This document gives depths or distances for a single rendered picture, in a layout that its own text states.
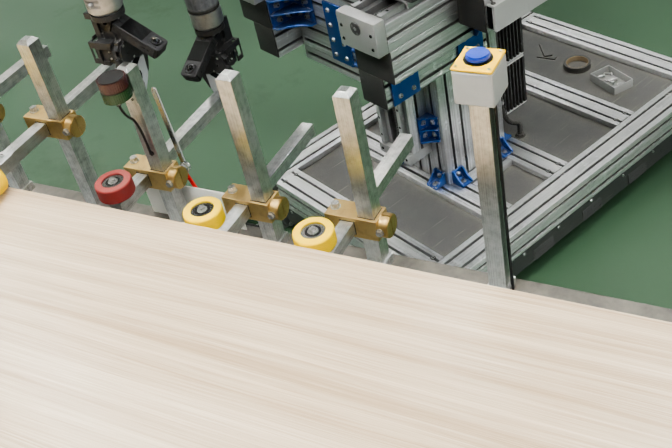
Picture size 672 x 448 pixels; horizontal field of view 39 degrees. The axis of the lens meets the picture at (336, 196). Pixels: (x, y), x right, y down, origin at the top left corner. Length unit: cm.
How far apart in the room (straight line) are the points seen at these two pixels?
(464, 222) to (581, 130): 55
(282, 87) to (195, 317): 238
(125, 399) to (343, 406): 36
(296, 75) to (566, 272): 162
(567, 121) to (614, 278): 56
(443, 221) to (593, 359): 137
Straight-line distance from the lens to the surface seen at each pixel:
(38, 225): 203
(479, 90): 154
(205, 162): 365
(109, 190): 203
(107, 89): 194
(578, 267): 293
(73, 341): 173
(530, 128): 312
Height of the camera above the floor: 202
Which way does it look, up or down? 38 degrees down
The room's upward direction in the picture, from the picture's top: 13 degrees counter-clockwise
